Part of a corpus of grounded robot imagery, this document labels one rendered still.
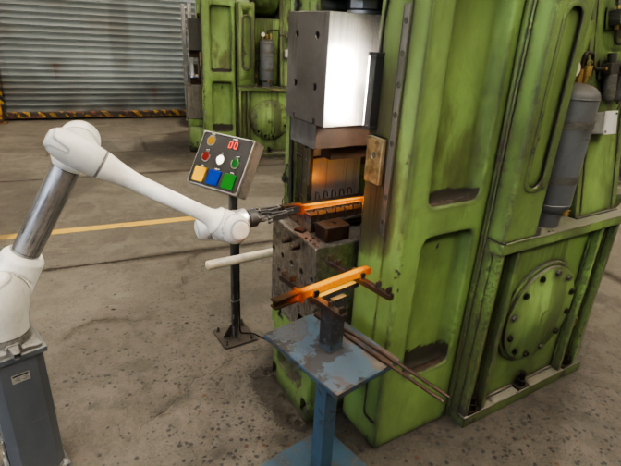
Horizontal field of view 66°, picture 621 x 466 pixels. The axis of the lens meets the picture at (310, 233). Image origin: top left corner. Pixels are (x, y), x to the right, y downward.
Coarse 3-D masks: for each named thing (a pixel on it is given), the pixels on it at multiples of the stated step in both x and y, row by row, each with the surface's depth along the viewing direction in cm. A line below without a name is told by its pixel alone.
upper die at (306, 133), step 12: (300, 120) 192; (300, 132) 194; (312, 132) 186; (324, 132) 186; (336, 132) 189; (348, 132) 192; (360, 132) 195; (312, 144) 187; (324, 144) 188; (336, 144) 191; (348, 144) 194; (360, 144) 197
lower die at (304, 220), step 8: (312, 200) 220; (320, 200) 220; (328, 200) 218; (312, 208) 204; (320, 208) 205; (328, 208) 207; (336, 208) 207; (288, 216) 215; (296, 216) 209; (304, 216) 203; (312, 216) 198; (320, 216) 200; (328, 216) 202; (336, 216) 205; (304, 224) 204; (352, 224) 211
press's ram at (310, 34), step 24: (288, 24) 188; (312, 24) 174; (336, 24) 167; (360, 24) 171; (288, 48) 191; (312, 48) 176; (336, 48) 170; (360, 48) 175; (288, 72) 194; (312, 72) 179; (336, 72) 173; (360, 72) 179; (288, 96) 198; (312, 96) 182; (336, 96) 177; (360, 96) 183; (312, 120) 185; (336, 120) 181; (360, 120) 187
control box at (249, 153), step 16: (208, 144) 241; (224, 144) 236; (240, 144) 231; (256, 144) 229; (208, 160) 239; (224, 160) 234; (240, 160) 229; (256, 160) 232; (240, 176) 227; (224, 192) 233; (240, 192) 228
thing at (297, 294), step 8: (352, 272) 163; (360, 272) 163; (368, 272) 166; (328, 280) 156; (336, 280) 157; (344, 280) 159; (296, 288) 149; (304, 288) 151; (312, 288) 151; (320, 288) 153; (328, 288) 155; (280, 296) 145; (288, 296) 145; (296, 296) 147; (304, 296) 148; (272, 304) 145; (280, 304) 145; (288, 304) 146
